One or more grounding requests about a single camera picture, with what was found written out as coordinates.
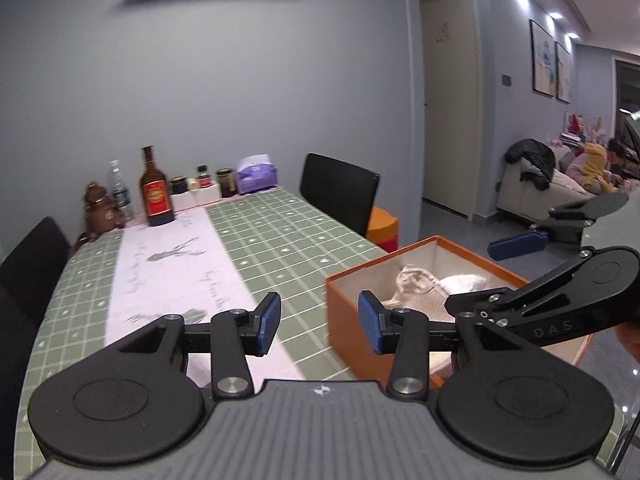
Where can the framed wall picture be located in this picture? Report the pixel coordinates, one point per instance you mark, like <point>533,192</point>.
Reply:
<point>563,72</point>
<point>543,60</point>

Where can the green checked tablecloth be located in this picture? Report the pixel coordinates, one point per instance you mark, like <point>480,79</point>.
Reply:
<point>280,240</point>

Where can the dark glass jar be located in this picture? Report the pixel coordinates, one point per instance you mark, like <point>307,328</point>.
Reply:
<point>226,184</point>

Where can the small white cup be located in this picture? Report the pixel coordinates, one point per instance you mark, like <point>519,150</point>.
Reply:
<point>193,184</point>

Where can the white printed table runner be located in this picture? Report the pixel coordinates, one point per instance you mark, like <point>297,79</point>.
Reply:
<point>165,280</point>

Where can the white soft cloth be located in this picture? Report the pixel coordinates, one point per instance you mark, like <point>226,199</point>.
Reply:
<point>462,284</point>

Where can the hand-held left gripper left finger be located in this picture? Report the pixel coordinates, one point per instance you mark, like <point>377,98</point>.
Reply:
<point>267,322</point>

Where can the purple tissue pack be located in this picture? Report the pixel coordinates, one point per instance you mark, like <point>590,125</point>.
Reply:
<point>257,176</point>

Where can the clear water bottle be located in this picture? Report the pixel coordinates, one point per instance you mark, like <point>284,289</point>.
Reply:
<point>119,192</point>

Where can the cream cloth bag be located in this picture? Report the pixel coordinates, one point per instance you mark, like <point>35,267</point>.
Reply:
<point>415,280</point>

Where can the white small box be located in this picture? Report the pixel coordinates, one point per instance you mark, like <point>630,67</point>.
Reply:
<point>185,201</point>
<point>207,195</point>

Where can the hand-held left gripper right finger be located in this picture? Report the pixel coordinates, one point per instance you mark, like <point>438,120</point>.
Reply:
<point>372,322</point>

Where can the cream plain door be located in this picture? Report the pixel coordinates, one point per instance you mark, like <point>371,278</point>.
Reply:
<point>450,100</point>

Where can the black jacket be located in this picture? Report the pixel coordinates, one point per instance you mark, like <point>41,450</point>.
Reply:
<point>530,160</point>

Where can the black small jar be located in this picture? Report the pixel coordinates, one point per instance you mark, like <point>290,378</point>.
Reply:
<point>178,185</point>

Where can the small ink bottle red label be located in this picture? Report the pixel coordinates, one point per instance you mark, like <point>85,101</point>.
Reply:
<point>203,179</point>

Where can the wall light switch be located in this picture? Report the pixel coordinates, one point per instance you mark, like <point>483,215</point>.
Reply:
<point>506,80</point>

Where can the pink blanket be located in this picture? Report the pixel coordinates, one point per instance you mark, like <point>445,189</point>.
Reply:
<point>575,172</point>

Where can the black chair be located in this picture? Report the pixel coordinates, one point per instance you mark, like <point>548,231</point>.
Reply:
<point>35,265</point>
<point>12,370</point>
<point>337,195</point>

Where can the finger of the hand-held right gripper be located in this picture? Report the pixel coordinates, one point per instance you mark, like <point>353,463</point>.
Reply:
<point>540,290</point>
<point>517,246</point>

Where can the orange stool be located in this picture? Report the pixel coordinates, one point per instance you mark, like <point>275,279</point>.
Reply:
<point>384,230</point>

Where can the beige sofa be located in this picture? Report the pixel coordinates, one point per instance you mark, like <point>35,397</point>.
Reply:
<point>525,200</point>

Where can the orange cardboard box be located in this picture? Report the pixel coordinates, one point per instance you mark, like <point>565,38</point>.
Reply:
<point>345,310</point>

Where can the person in yellow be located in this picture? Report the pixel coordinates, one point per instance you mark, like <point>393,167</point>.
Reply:
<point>597,167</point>

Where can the brown liquor bottle red label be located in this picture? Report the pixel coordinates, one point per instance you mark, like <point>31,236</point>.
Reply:
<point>156,197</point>

